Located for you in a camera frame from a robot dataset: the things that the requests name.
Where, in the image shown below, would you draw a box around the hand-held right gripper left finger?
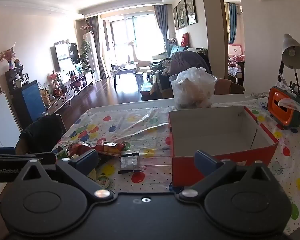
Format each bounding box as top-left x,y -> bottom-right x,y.
11,149 -> 114,202

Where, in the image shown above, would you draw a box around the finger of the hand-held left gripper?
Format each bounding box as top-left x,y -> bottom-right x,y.
0,147 -> 56,165

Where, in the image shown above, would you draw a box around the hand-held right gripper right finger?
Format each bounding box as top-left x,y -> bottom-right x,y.
176,150 -> 280,202

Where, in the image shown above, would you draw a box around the dark red foil snack packet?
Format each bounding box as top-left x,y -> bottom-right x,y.
67,141 -> 98,161

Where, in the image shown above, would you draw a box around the red cardboard box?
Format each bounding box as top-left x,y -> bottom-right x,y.
168,106 -> 279,187

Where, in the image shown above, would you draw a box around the green snack packet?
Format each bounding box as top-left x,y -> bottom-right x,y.
56,146 -> 71,160

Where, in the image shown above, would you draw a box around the white cabinet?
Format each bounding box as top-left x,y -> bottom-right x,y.
0,91 -> 22,148

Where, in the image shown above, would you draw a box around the dark dining chair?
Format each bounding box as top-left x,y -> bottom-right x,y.
16,114 -> 67,155

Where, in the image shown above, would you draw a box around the small grey snack packet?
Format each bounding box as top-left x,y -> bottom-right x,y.
119,152 -> 140,168

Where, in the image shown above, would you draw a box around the small black packet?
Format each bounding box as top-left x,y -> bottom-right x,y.
117,169 -> 142,175

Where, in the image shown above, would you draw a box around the blue cabinet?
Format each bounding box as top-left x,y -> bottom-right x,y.
11,79 -> 47,128

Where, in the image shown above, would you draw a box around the balloon print tablecloth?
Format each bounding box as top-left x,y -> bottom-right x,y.
54,97 -> 300,235

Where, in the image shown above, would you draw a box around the wooden tv cabinet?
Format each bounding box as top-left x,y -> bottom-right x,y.
45,70 -> 95,114

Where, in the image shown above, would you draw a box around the clear plastic cup with bag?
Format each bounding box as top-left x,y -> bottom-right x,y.
169,67 -> 218,110

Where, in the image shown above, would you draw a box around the brown chair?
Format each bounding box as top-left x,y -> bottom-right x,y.
214,78 -> 246,95

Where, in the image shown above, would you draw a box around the black coffee machine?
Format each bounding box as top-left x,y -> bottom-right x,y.
4,65 -> 30,88

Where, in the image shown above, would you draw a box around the wooden coffee table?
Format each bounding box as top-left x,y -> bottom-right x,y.
110,63 -> 138,83

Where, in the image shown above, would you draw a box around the sofa with clothes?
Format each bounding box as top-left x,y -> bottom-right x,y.
149,45 -> 212,100

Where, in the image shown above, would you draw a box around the vase with pink flowers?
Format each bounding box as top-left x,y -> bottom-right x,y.
0,46 -> 17,70

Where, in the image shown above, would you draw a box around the white standing air conditioner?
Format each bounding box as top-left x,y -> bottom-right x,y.
82,31 -> 101,81

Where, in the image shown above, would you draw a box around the television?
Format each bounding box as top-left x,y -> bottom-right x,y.
51,42 -> 80,72

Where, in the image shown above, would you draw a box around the grey window curtain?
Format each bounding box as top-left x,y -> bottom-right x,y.
154,4 -> 170,53
91,15 -> 108,80

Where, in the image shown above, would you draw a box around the grey desk lamp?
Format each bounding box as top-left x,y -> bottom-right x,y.
277,33 -> 300,88

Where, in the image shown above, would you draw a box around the blue bedroom curtain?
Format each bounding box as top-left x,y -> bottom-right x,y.
226,2 -> 237,44

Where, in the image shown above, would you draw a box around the dark framed wall pictures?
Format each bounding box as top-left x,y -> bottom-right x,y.
173,0 -> 198,30

